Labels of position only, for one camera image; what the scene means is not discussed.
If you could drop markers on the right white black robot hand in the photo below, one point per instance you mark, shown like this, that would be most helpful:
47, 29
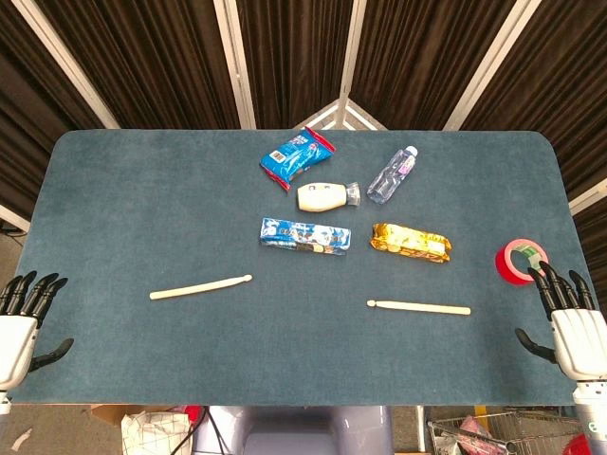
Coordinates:
581, 341

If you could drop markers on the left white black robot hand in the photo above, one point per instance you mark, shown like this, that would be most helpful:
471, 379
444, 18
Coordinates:
16, 332

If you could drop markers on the pale wooden drumstick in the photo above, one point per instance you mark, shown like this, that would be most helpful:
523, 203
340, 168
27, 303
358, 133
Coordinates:
417, 307
199, 287

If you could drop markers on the small green clear tape roll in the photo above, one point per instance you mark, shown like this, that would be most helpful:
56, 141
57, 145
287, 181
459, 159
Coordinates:
533, 258

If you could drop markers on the red round object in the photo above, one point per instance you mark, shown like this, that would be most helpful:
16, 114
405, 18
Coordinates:
579, 445

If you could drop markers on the red tape roll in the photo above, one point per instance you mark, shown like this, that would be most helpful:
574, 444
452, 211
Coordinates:
505, 265

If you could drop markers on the white paper scrap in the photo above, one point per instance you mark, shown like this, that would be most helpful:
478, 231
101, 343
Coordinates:
21, 439

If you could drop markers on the pink plastic bag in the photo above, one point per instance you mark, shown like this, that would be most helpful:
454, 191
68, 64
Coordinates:
472, 426

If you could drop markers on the white checked bag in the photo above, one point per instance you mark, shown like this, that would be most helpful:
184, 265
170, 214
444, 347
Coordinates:
152, 433

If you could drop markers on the small red object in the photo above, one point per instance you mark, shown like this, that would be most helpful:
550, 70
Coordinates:
193, 412

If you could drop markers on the gold foil cracker pack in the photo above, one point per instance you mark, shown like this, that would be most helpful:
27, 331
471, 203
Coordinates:
408, 242

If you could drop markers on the teal blue table mat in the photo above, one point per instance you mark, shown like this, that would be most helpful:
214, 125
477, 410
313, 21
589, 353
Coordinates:
189, 213

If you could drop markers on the clear plastic water bottle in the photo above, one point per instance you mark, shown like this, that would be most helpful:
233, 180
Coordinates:
391, 177

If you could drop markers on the lavender robot torso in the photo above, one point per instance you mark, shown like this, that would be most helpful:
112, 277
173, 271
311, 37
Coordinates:
294, 431

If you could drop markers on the cream drink bottle grey cap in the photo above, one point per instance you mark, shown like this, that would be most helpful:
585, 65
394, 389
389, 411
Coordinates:
322, 196

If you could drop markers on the blue Oreo cookie box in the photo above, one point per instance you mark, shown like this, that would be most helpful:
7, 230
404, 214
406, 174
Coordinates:
303, 235

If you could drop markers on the blue red-edged snack bag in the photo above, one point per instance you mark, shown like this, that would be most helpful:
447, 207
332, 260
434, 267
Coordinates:
294, 156

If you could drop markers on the white screen frame post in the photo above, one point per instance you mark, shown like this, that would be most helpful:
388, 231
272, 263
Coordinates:
489, 66
68, 66
237, 66
590, 196
353, 47
12, 217

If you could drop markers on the white triangular frame foot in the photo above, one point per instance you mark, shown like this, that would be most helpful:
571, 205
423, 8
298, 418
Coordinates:
339, 114

